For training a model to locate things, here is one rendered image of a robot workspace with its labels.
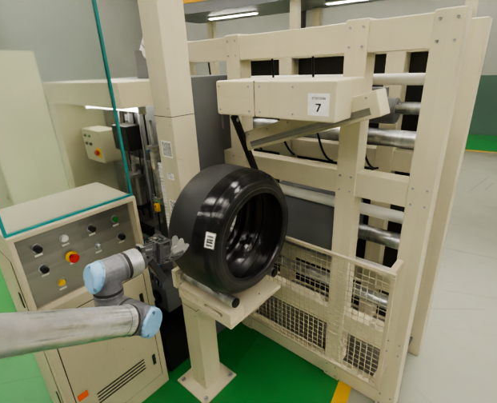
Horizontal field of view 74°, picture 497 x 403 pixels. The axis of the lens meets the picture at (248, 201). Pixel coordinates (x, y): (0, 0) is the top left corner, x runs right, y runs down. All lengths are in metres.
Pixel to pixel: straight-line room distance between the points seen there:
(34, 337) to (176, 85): 1.05
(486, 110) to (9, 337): 9.98
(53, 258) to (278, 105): 1.17
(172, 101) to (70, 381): 1.40
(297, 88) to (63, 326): 1.06
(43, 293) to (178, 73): 1.12
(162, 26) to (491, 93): 9.19
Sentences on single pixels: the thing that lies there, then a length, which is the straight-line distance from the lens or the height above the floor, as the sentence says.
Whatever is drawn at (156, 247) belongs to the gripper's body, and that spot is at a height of 1.28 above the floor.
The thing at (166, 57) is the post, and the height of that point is 1.89.
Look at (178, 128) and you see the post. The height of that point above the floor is 1.60.
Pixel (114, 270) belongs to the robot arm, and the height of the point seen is 1.28.
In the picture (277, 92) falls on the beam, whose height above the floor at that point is 1.74.
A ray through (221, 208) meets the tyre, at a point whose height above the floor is 1.36.
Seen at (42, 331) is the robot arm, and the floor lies 1.36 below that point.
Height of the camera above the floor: 1.84
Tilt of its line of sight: 23 degrees down
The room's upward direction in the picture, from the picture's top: 3 degrees counter-clockwise
